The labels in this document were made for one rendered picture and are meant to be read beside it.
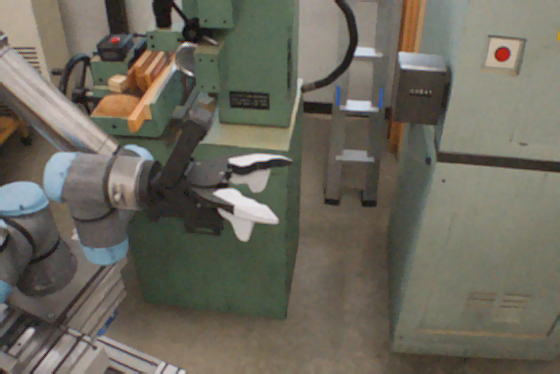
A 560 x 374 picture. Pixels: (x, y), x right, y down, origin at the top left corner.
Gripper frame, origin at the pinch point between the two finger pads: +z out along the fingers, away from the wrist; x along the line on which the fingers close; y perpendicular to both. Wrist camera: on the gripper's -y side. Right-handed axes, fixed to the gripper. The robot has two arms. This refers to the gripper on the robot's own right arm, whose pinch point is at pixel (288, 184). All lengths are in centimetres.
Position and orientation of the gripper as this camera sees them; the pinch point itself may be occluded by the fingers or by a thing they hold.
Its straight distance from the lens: 71.3
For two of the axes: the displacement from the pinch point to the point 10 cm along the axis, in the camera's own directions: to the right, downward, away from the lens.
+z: 9.9, 0.9, -1.0
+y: -0.2, 8.5, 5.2
